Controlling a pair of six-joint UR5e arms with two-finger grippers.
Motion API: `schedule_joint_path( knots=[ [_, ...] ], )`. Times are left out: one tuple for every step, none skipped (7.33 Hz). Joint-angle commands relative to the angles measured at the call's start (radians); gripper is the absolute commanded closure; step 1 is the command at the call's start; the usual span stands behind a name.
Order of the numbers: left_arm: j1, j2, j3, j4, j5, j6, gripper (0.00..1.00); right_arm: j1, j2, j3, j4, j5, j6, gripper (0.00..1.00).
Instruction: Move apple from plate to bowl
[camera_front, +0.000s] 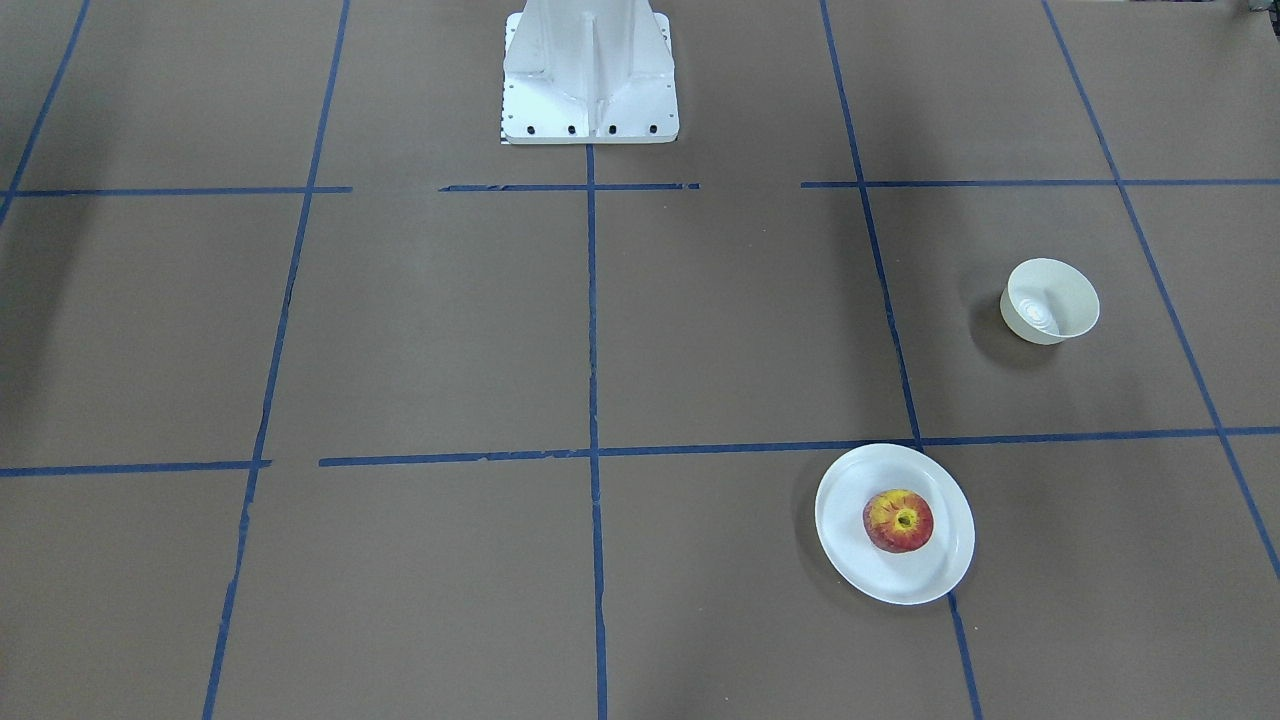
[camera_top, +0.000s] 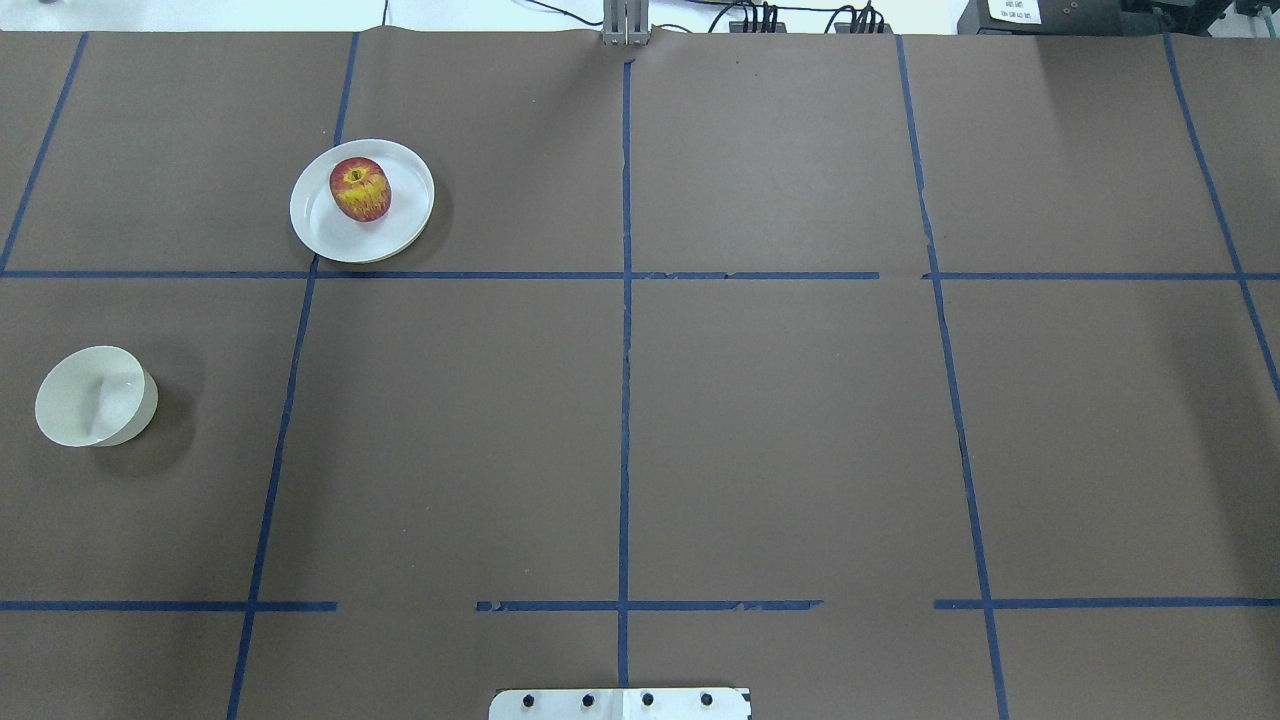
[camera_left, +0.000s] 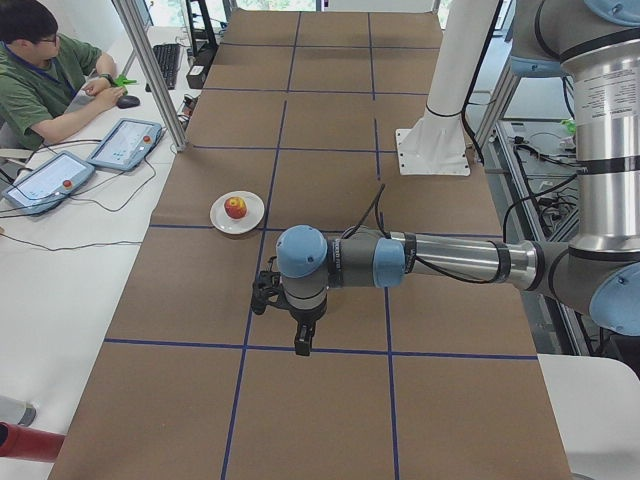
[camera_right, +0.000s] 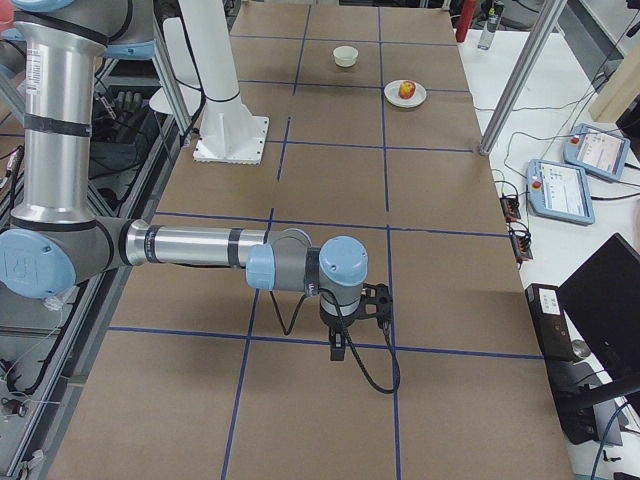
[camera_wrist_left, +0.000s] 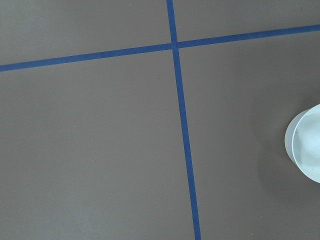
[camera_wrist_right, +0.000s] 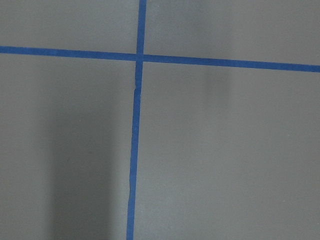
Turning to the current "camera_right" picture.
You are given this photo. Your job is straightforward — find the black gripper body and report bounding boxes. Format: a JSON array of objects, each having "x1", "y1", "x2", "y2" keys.
[{"x1": 320, "y1": 297, "x2": 364, "y2": 331}]

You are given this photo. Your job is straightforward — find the red yellow apple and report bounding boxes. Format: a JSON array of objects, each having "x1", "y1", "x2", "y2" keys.
[{"x1": 398, "y1": 80, "x2": 416, "y2": 100}]

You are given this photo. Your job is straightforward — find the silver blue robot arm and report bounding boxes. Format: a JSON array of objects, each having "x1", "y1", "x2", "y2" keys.
[{"x1": 1, "y1": 1, "x2": 368, "y2": 360}]

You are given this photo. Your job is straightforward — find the white plate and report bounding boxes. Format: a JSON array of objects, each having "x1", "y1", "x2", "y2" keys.
[{"x1": 384, "y1": 80, "x2": 427, "y2": 108}]

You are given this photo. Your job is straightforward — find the white bowl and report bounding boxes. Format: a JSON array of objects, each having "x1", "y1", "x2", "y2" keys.
[{"x1": 333, "y1": 45, "x2": 359, "y2": 68}]

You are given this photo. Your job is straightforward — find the near black orange adapter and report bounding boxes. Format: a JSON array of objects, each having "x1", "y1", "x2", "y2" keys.
[{"x1": 507, "y1": 221, "x2": 533, "y2": 265}]

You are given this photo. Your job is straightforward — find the black orange adapter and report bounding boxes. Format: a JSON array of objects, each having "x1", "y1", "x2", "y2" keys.
[
  {"x1": 507, "y1": 221, "x2": 533, "y2": 265},
  {"x1": 499, "y1": 180, "x2": 521, "y2": 222}
]

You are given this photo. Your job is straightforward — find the far black orange adapter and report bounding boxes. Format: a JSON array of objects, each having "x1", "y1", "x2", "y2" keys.
[{"x1": 499, "y1": 180, "x2": 521, "y2": 222}]

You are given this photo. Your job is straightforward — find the black computer box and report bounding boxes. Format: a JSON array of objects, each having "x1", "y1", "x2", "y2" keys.
[{"x1": 525, "y1": 283, "x2": 622, "y2": 446}]

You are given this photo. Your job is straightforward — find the near blue teach pendant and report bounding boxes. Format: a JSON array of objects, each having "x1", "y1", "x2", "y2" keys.
[{"x1": 527, "y1": 159, "x2": 595, "y2": 226}]

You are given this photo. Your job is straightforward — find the blue teach pendant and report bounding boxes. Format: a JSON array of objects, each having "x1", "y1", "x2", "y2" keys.
[
  {"x1": 563, "y1": 123, "x2": 630, "y2": 182},
  {"x1": 527, "y1": 159, "x2": 595, "y2": 226}
]

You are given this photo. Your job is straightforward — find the black monitor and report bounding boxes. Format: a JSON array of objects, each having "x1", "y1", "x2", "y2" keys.
[{"x1": 559, "y1": 233, "x2": 639, "y2": 378}]

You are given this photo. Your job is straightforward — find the far blue teach pendant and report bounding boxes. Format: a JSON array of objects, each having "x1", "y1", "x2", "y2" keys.
[{"x1": 563, "y1": 123, "x2": 630, "y2": 182}]

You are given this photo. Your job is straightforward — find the red cylinder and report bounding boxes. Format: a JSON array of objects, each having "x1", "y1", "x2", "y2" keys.
[{"x1": 455, "y1": 0, "x2": 477, "y2": 43}]

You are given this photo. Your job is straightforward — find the clear water bottle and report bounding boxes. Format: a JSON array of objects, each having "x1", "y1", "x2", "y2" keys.
[{"x1": 477, "y1": 0, "x2": 505, "y2": 50}]

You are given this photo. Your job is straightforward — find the wooden board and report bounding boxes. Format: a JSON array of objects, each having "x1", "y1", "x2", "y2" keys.
[{"x1": 589, "y1": 41, "x2": 640, "y2": 123}]

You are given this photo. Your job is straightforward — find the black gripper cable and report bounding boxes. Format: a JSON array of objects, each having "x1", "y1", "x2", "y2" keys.
[{"x1": 269, "y1": 289, "x2": 402, "y2": 395}]

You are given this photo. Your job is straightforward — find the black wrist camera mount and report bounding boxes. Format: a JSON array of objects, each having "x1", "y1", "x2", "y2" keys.
[{"x1": 359, "y1": 283, "x2": 393, "y2": 330}]

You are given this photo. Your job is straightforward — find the white camera stand pedestal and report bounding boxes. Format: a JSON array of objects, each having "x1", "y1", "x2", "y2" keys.
[{"x1": 179, "y1": 0, "x2": 269, "y2": 165}]

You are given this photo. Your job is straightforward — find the aluminium frame post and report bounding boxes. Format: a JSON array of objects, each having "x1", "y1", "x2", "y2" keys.
[{"x1": 479, "y1": 0, "x2": 567, "y2": 156}]

